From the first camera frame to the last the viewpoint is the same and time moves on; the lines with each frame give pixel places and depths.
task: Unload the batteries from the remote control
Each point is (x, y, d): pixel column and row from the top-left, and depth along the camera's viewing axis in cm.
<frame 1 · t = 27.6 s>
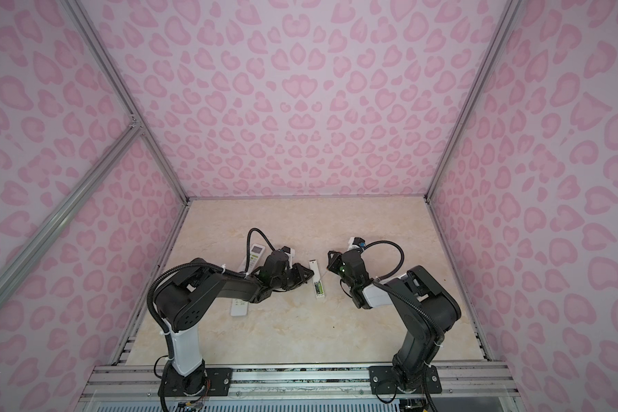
left hand: (316, 271, 92), fingers closed
right hand: (329, 251, 93), fingers closed
white remote control held: (318, 284, 92), point 3 cm above the table
white remote with green buttons: (259, 252, 102), point 2 cm above the table

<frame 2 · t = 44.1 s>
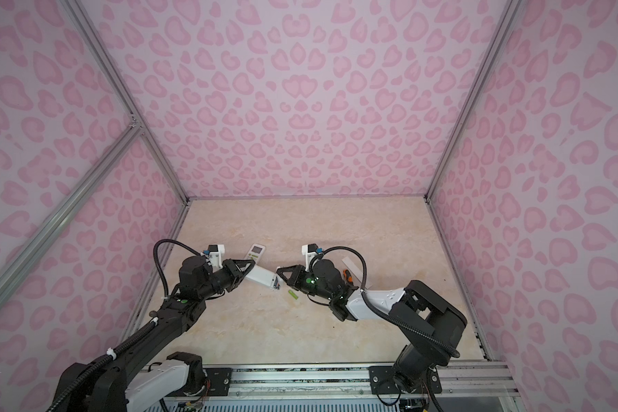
left hand: (255, 259, 80), fingers closed
right hand: (276, 272, 77), fingers closed
small white remote control: (263, 276, 83), point 13 cm above the table
green battery: (293, 294, 92), on the table
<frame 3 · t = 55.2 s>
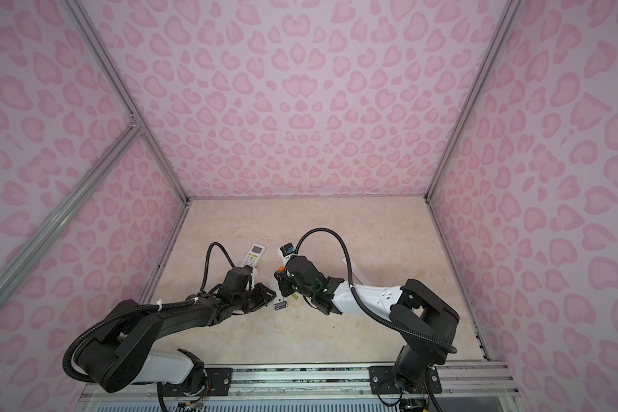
left hand: (278, 293, 88), fingers closed
right hand: (277, 272, 82), fingers closed
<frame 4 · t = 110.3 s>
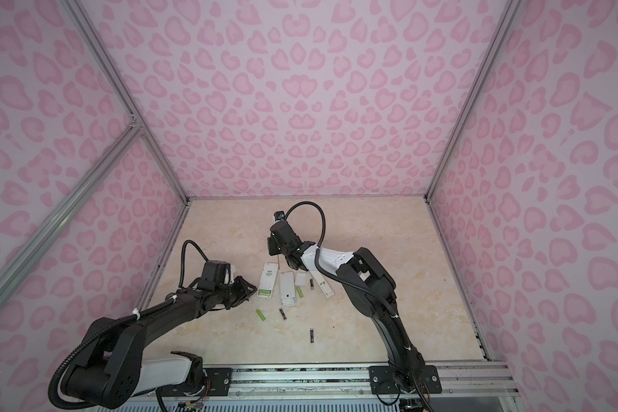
left hand: (256, 285, 89), fingers open
right hand: (272, 235, 96), fingers closed
white remote with green buttons: (269, 274, 97), on the table
small white remote control: (287, 292, 92), point 2 cm above the table
small white battery cover: (301, 279, 95), point 2 cm above the table
black battery 2: (312, 335, 83), on the table
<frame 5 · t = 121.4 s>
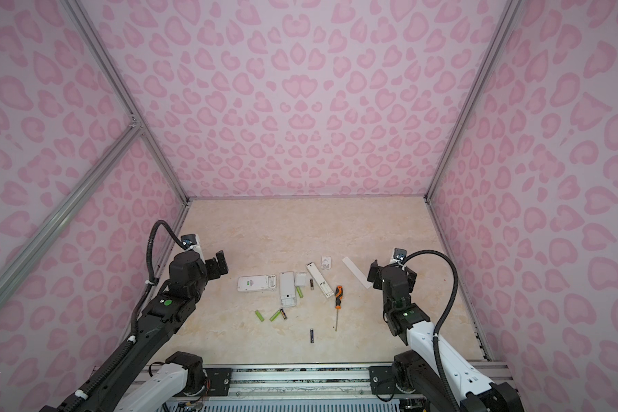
left hand: (208, 250, 80), fingers open
right hand: (388, 262, 84), fingers open
small battery cover: (326, 263, 100), on the table
white battery cover: (356, 272, 97), on the table
green battery 3: (275, 316, 87), on the table
